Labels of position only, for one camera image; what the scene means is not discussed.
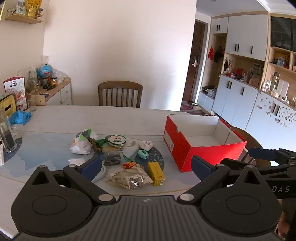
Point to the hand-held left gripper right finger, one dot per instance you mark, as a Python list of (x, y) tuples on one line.
[(200, 167)]

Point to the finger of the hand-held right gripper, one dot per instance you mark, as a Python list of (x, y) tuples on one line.
[(233, 163), (261, 153)]

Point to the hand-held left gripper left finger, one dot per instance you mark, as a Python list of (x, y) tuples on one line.
[(91, 166)]

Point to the pale round disc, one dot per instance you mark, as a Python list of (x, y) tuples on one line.
[(103, 172)]

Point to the red cardboard shoebox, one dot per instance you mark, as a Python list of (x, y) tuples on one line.
[(185, 153)]

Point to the white plastic bag green print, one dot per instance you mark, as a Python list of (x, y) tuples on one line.
[(79, 144)]

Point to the green white cartoon face pouch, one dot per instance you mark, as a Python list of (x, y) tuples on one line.
[(116, 140)]

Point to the silver snack packet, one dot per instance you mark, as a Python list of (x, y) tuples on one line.
[(129, 178)]

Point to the small yellow box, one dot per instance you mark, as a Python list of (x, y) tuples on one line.
[(156, 173)]

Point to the person's right forearm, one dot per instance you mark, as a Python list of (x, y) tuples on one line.
[(289, 220)]

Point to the white tissue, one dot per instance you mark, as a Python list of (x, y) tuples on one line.
[(77, 161)]

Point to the wooden slat-back chair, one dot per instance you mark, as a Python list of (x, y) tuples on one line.
[(120, 85), (252, 139)]

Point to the grey foil packet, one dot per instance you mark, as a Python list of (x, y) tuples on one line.
[(112, 158)]

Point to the white plastic wrapper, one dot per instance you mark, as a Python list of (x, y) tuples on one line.
[(130, 149)]

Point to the round blue speckled placemat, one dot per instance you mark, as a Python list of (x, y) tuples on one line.
[(156, 156)]

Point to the mint green small case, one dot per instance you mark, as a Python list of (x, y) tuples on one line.
[(143, 154)]

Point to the small white toy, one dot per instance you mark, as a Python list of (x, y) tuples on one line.
[(145, 144)]

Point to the pair of white slippers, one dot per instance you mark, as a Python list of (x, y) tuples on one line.
[(196, 106)]

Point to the patterned door mat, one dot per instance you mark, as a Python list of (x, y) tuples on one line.
[(187, 106)]

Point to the grey bag in cabinet niche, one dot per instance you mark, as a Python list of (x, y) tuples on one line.
[(211, 91)]

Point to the white sideboard with wooden top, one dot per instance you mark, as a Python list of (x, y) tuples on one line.
[(62, 92)]

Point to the clear drinking glass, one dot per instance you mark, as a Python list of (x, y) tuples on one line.
[(32, 104)]

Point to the blue cloth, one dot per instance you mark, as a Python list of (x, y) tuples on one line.
[(20, 117)]

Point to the glass with dark liquid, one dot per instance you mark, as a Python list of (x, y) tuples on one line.
[(7, 136)]

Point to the clear plastic bag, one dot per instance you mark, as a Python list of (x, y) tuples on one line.
[(60, 75)]

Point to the yellow tissue box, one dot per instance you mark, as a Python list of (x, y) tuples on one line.
[(7, 104)]

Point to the black hanging bag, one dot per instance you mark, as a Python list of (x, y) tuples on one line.
[(218, 55)]

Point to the blue globe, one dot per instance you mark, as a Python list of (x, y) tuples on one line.
[(44, 70)]

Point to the red hanging ornament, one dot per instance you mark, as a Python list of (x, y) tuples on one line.
[(211, 53)]

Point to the brown entrance door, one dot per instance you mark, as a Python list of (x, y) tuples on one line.
[(196, 46)]

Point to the yellow flower ornament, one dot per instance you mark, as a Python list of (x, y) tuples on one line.
[(33, 7)]

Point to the white wall cabinet unit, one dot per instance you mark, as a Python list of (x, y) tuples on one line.
[(238, 99)]

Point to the wooden wall shelf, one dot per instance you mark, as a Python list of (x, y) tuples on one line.
[(23, 19)]

